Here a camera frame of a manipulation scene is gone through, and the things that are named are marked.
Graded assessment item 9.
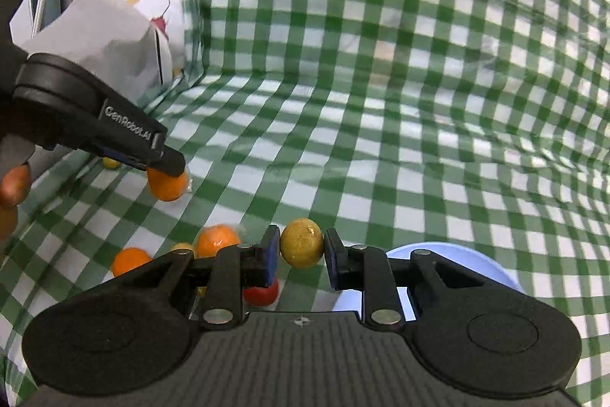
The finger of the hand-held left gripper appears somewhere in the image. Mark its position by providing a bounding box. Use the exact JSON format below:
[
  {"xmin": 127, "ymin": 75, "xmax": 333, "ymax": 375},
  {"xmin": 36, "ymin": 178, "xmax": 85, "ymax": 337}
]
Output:
[
  {"xmin": 143, "ymin": 147, "xmax": 186, "ymax": 178},
  {"xmin": 93, "ymin": 144, "xmax": 149, "ymax": 172}
]

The light blue plate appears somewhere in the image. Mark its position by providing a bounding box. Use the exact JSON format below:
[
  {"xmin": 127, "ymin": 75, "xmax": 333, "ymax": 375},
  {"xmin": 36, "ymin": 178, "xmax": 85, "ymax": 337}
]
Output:
[{"xmin": 331, "ymin": 242, "xmax": 527, "ymax": 323}]

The grey cloth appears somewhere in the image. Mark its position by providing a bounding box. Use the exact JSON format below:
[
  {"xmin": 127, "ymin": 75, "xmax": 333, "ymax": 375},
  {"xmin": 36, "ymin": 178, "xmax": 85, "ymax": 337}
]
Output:
[{"xmin": 21, "ymin": 0, "xmax": 164, "ymax": 179}]

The yellow-green round fruit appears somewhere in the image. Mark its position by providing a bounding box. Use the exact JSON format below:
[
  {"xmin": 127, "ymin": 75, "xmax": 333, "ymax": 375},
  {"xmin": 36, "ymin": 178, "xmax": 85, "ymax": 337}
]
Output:
[{"xmin": 279, "ymin": 217, "xmax": 326, "ymax": 269}]

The white floral pillow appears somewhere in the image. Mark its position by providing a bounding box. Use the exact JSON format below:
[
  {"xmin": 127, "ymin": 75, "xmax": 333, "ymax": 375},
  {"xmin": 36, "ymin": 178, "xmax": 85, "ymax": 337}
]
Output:
[{"xmin": 114, "ymin": 0, "xmax": 192, "ymax": 99}]

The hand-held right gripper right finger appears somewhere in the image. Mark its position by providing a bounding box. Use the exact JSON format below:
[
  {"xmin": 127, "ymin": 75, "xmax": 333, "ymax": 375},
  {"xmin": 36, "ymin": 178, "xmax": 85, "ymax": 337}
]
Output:
[{"xmin": 324, "ymin": 227, "xmax": 482, "ymax": 331}]

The person's left hand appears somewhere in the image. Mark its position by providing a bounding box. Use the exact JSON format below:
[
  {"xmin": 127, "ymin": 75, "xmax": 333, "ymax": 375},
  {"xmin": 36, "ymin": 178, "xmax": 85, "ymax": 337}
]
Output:
[{"xmin": 0, "ymin": 163, "xmax": 33, "ymax": 246}]

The green checked tablecloth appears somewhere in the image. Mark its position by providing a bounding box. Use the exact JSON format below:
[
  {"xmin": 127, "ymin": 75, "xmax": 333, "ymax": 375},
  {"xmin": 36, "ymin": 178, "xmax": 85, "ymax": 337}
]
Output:
[{"xmin": 0, "ymin": 0, "xmax": 610, "ymax": 407}]

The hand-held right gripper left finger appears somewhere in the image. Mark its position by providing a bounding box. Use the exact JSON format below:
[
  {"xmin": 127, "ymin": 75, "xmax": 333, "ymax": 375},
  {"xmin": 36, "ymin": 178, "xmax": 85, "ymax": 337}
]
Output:
[{"xmin": 143, "ymin": 225, "xmax": 282, "ymax": 331}]

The small red tomato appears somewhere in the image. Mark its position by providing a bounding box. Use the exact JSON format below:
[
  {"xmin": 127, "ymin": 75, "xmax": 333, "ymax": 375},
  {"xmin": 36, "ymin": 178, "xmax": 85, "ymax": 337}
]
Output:
[{"xmin": 243, "ymin": 277, "xmax": 280, "ymax": 307}]

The plastic-wrapped mandarin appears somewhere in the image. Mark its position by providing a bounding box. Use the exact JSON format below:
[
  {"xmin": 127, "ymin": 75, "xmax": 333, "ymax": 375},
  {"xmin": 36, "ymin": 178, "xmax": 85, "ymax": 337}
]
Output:
[{"xmin": 146, "ymin": 166, "xmax": 192, "ymax": 203}]

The orange mandarin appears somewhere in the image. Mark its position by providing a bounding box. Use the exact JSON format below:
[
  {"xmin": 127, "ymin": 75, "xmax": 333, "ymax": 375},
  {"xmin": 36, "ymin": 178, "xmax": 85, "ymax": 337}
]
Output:
[
  {"xmin": 195, "ymin": 224, "xmax": 242, "ymax": 259},
  {"xmin": 111, "ymin": 247, "xmax": 154, "ymax": 278}
]

